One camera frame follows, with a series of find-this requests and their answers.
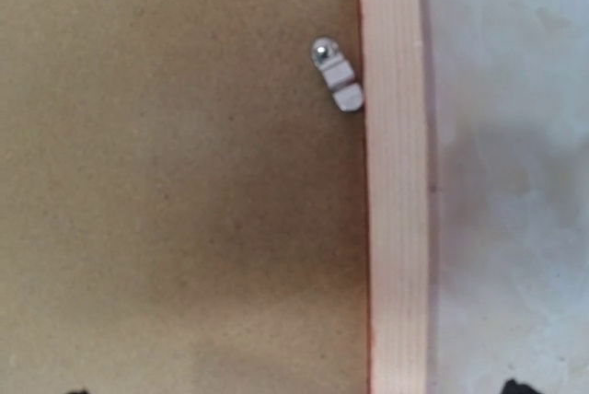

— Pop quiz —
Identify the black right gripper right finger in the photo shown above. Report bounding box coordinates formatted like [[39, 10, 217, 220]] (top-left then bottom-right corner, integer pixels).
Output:
[[500, 378, 538, 394]]

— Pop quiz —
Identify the brown cardboard backing board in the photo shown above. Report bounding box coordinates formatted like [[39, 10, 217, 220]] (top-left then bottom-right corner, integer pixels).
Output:
[[1, 0, 367, 393]]

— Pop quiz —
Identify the red wooden picture frame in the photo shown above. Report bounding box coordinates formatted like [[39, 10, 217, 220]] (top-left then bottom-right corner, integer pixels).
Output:
[[360, 0, 436, 393]]

